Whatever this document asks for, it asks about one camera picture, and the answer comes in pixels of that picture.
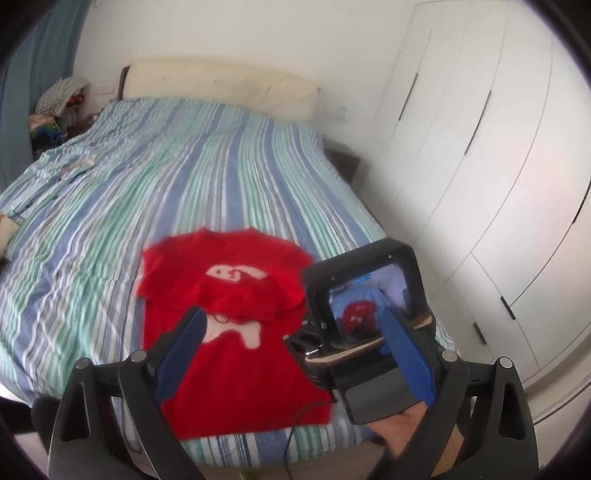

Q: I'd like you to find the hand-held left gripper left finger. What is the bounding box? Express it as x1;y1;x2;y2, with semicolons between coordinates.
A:
46;305;208;480

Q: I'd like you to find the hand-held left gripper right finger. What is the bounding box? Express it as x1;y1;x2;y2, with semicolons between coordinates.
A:
369;305;541;480

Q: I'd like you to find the red knitted sweater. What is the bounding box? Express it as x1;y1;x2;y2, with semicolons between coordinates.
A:
137;227;334;440

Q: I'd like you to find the pile of clothes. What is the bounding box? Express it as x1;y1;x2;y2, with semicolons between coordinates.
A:
28;76;90;151

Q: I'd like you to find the person's right hand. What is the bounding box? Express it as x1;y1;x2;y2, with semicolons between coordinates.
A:
367;401;465;478

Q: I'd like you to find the white wardrobe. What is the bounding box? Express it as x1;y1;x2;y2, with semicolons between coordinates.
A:
367;0;591;428

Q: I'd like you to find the striped blue green bedspread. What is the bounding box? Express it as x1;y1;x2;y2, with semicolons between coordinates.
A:
0;97;455;468

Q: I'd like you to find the beige pillow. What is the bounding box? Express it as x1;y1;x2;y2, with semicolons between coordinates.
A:
0;215;20;259

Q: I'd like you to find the blue curtain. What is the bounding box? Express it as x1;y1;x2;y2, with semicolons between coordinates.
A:
0;0;95;185

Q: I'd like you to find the black cable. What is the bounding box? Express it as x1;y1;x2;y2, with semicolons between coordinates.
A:
283;401;334;480

